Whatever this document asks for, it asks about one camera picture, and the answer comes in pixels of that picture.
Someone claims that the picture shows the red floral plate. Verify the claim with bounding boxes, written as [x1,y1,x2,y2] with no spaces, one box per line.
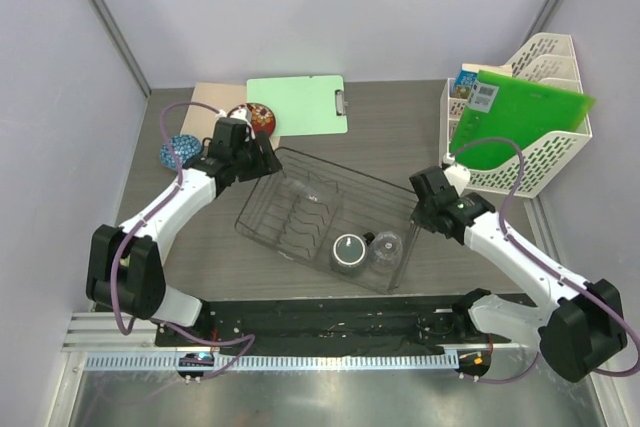
[231,102,276,137]

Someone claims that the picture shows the blue patterned bowl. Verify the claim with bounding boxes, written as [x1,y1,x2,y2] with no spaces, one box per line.
[159,134,202,171]

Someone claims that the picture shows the clear glass tumbler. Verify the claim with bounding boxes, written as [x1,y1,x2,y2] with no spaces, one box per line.
[367,231,404,274]

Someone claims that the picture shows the black wire dish rack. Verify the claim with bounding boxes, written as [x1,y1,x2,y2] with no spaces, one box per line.
[235,147,418,294]

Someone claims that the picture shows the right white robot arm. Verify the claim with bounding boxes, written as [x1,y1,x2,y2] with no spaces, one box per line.
[410,165,629,382]

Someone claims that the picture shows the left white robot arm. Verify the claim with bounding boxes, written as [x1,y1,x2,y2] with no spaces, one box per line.
[86,118,282,346]

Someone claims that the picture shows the beige folder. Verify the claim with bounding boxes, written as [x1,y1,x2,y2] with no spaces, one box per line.
[182,82,281,153]

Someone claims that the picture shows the green clipboard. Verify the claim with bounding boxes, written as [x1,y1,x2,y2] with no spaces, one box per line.
[246,75,348,137]

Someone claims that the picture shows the grey ceramic mug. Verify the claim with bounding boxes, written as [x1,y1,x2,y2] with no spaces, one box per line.
[329,232,374,278]

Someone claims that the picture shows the green plastic folder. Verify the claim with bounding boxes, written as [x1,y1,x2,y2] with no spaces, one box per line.
[449,70,595,171]

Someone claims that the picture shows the blue booklet in organizer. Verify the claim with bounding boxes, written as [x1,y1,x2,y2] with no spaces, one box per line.
[450,63,480,100]

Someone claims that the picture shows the white file organizer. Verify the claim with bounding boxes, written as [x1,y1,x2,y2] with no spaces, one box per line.
[439,32,595,198]

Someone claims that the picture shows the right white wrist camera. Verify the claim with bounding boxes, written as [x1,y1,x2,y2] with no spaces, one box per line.
[442,162,471,196]

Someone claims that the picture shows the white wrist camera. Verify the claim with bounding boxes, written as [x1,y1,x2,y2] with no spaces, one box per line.
[216,106,255,139]
[442,162,471,196]

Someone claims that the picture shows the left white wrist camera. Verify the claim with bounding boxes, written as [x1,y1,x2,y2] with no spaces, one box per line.
[216,106,255,139]

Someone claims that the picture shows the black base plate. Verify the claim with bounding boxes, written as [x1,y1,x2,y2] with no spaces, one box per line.
[154,294,511,356]

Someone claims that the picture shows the white slotted cable duct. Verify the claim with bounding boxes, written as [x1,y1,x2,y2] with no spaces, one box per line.
[85,350,459,372]

